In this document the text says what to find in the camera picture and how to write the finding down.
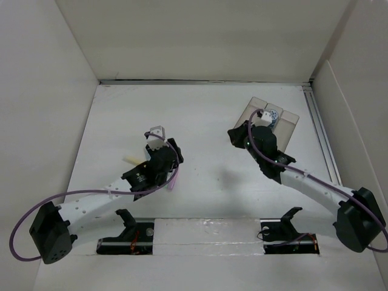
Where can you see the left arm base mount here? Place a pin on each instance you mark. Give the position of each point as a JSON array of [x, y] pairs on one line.
[[135, 239]]

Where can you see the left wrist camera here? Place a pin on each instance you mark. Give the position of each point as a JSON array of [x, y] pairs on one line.
[[156, 138]]

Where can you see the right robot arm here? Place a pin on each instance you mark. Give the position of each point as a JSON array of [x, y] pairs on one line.
[[355, 217]]

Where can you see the purple highlighter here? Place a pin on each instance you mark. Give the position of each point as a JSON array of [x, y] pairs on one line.
[[173, 182]]

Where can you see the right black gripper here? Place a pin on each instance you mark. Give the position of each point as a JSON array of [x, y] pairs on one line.
[[237, 133]]

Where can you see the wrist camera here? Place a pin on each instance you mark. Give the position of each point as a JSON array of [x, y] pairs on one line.
[[156, 138], [264, 118]]

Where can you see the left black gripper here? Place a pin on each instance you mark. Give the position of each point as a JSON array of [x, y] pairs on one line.
[[150, 151]]

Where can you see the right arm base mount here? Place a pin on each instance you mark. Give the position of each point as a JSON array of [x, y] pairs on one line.
[[281, 238]]

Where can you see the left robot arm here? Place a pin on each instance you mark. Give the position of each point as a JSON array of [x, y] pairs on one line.
[[57, 229]]

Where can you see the yellow highlighter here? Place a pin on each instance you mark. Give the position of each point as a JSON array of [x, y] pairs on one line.
[[131, 160]]

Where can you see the clear three-compartment organizer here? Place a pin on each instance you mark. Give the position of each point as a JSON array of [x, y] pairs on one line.
[[282, 125]]

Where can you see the aluminium rail right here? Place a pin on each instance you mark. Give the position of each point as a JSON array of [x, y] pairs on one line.
[[322, 135]]

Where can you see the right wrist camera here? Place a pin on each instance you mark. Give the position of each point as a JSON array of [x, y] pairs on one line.
[[264, 118]]

